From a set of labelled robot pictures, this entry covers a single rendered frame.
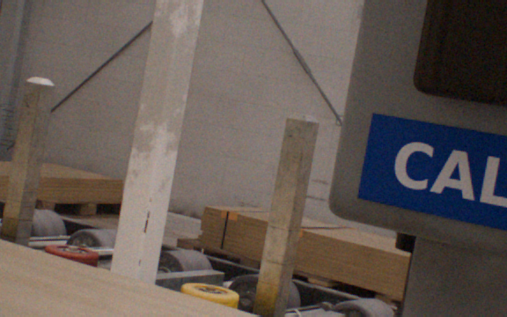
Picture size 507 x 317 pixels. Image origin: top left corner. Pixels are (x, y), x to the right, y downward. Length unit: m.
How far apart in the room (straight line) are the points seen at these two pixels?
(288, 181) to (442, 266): 1.27
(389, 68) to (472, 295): 0.06
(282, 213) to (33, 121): 0.49
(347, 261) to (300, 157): 5.30
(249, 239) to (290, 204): 5.65
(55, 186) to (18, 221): 6.65
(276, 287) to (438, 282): 1.28
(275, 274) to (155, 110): 0.29
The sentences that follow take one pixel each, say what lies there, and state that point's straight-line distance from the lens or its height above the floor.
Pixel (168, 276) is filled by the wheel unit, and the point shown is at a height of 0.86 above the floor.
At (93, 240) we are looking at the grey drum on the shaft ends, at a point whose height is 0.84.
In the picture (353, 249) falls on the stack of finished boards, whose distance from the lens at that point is 6.79.
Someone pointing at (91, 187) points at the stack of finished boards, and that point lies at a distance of 8.84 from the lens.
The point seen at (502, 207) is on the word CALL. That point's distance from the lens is 0.24.
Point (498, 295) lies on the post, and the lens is 0.26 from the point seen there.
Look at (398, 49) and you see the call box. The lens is 0.25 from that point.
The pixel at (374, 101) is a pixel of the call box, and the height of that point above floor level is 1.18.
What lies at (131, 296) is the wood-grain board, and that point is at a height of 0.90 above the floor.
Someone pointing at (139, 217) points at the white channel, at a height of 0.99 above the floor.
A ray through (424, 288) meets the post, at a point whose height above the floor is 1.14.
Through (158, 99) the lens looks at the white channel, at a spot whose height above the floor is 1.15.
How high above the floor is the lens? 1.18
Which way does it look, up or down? 3 degrees down
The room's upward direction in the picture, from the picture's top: 10 degrees clockwise
